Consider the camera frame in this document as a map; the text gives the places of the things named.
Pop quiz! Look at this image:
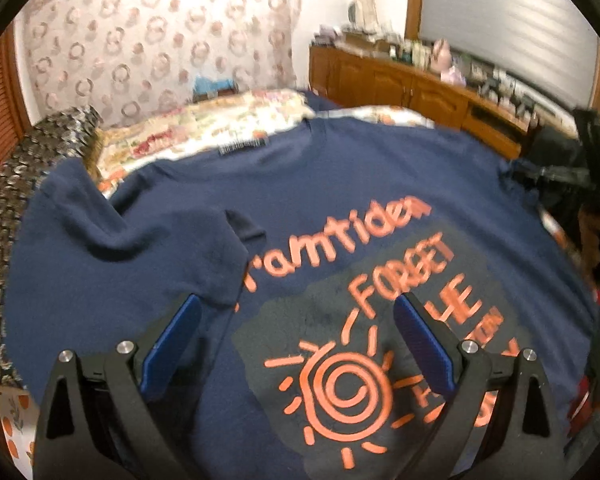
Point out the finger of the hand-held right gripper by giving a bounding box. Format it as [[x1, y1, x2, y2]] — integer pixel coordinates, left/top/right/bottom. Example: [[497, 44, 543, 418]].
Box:
[[500, 160, 543, 186]]

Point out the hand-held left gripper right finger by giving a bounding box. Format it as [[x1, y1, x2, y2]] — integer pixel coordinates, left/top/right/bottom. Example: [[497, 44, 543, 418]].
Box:
[[394, 292, 568, 480]]

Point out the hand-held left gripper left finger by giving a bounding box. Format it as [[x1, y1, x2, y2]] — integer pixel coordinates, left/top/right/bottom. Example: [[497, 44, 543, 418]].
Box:
[[32, 292, 203, 480]]

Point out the navy printed t-shirt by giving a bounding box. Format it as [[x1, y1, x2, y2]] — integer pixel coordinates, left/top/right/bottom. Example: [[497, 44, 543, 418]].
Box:
[[2, 110, 598, 480]]

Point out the pink toy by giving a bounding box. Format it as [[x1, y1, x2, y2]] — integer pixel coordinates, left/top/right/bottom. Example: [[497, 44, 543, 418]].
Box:
[[430, 40, 463, 83]]

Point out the wooden cabinet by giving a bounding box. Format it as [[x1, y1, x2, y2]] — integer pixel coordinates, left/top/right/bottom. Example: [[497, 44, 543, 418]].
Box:
[[309, 42, 541, 158]]

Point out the white orange-print bed sheet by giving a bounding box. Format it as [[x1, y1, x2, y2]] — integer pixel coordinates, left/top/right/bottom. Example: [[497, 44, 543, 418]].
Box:
[[0, 105, 596, 476]]

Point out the floral blanket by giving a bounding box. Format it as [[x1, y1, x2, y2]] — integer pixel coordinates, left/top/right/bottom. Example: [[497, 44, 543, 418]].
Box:
[[92, 87, 331, 196]]

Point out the blue box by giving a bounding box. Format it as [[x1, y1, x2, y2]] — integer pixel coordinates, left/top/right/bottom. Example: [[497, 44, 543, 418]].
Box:
[[192, 76, 236, 101]]

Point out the black ring-patterned cloth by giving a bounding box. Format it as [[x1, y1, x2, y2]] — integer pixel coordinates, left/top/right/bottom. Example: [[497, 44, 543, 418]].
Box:
[[0, 105, 103, 391]]

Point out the ring-patterned wall cloth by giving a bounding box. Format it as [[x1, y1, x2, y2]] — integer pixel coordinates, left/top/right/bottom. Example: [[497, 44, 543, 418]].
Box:
[[20, 0, 306, 131]]

